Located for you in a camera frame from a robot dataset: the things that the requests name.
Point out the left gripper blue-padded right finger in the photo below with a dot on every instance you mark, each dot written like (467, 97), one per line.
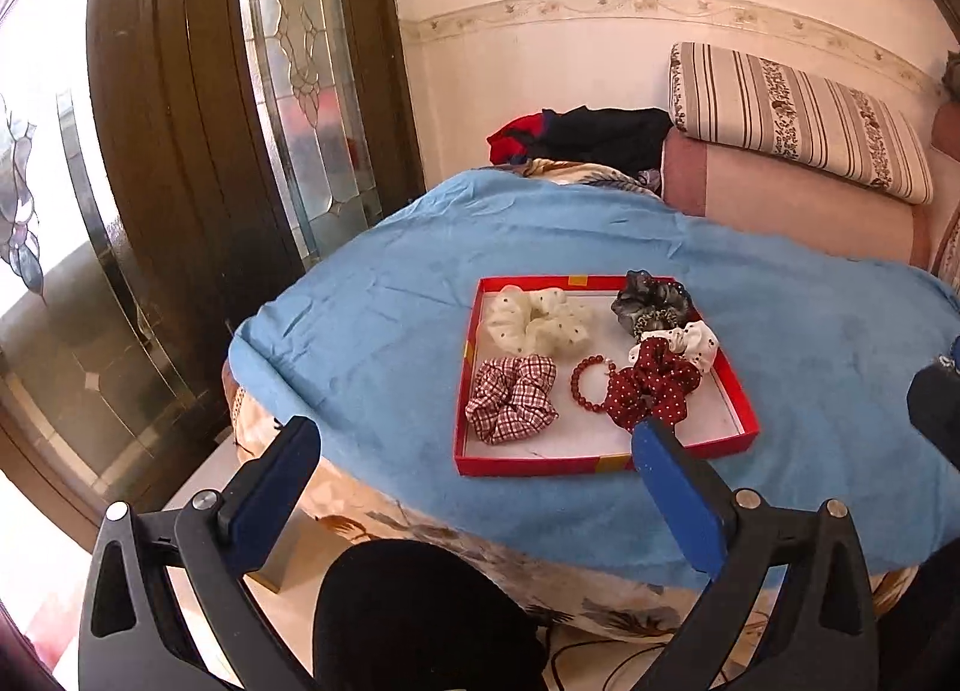
(821, 632)

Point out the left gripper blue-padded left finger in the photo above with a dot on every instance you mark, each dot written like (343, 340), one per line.
(133, 633)

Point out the leopard print scrunchie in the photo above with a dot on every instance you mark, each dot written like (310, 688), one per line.
(648, 319)

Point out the cream dotted organza scrunchie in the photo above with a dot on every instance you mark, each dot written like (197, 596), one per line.
(545, 321)

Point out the white patterned scrunchie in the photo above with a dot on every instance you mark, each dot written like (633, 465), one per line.
(695, 342)

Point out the black round stool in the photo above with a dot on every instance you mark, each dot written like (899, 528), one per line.
(399, 614)

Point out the red dotted scrunchie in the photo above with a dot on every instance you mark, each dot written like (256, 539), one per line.
(654, 387)

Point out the striped floral pillow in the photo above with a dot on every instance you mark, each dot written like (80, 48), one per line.
(743, 101)

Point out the blue blanket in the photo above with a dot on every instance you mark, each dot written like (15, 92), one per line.
(375, 375)

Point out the red shallow tray box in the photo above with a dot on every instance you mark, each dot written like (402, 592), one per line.
(720, 420)

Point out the red checkered scrunchie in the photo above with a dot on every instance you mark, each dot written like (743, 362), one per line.
(510, 399)

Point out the black and red clothes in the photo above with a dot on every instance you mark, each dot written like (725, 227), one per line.
(627, 140)

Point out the brown wooden glass door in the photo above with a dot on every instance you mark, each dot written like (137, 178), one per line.
(168, 166)

